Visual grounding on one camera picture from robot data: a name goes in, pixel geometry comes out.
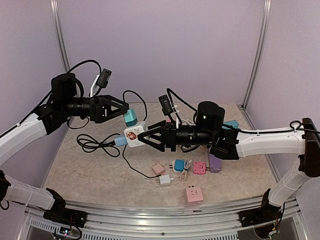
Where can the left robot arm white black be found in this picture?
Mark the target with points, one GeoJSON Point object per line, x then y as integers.
{"type": "Point", "coordinates": [65, 100]}

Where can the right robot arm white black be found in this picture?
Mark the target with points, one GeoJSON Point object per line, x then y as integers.
{"type": "Point", "coordinates": [228, 143]}

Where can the pink socket adapter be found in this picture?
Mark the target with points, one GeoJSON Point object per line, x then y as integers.
{"type": "Point", "coordinates": [199, 168]}

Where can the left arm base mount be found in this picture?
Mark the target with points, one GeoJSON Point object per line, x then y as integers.
{"type": "Point", "coordinates": [67, 217]}

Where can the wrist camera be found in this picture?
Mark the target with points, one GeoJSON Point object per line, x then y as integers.
{"type": "Point", "coordinates": [169, 110]}
{"type": "Point", "coordinates": [100, 82]}

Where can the teal power strip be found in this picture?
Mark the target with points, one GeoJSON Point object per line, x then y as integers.
{"type": "Point", "coordinates": [230, 125]}

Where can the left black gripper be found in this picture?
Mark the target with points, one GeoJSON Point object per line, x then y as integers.
{"type": "Point", "coordinates": [95, 105]}

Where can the pink charger plug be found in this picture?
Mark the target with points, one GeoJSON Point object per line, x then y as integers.
{"type": "Point", "coordinates": [158, 169]}

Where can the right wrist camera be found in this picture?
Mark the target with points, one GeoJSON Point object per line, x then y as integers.
{"type": "Point", "coordinates": [169, 110]}

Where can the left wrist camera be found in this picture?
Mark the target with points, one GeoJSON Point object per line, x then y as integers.
{"type": "Point", "coordinates": [100, 82]}

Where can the purple power strip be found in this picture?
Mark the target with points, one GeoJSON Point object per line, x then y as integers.
{"type": "Point", "coordinates": [215, 165]}

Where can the pink cube socket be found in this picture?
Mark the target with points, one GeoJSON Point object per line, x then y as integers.
{"type": "Point", "coordinates": [193, 196]}

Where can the light blue charger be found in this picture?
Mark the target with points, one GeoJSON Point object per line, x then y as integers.
{"type": "Point", "coordinates": [120, 141]}

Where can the left aluminium frame post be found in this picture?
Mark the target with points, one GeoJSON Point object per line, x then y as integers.
{"type": "Point", "coordinates": [58, 28]}

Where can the teal usb charger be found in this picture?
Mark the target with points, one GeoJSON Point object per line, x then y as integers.
{"type": "Point", "coordinates": [130, 117]}

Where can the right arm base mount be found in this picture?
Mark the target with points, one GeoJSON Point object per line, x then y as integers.
{"type": "Point", "coordinates": [265, 213]}

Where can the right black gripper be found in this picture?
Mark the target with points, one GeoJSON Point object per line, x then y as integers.
{"type": "Point", "coordinates": [170, 140]}

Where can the blue plug adapter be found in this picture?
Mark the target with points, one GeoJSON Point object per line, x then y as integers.
{"type": "Point", "coordinates": [177, 166]}

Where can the white cube socket adapter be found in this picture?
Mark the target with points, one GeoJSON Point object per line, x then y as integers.
{"type": "Point", "coordinates": [131, 134]}

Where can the white usb charger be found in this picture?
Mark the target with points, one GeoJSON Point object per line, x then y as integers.
{"type": "Point", "coordinates": [164, 180]}

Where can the right aluminium frame post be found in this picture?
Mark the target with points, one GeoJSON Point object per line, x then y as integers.
{"type": "Point", "coordinates": [258, 53]}

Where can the aluminium frame post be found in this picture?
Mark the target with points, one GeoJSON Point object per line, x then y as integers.
{"type": "Point", "coordinates": [258, 53]}
{"type": "Point", "coordinates": [58, 28]}

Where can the front aluminium rail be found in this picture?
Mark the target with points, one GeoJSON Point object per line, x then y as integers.
{"type": "Point", "coordinates": [219, 221]}

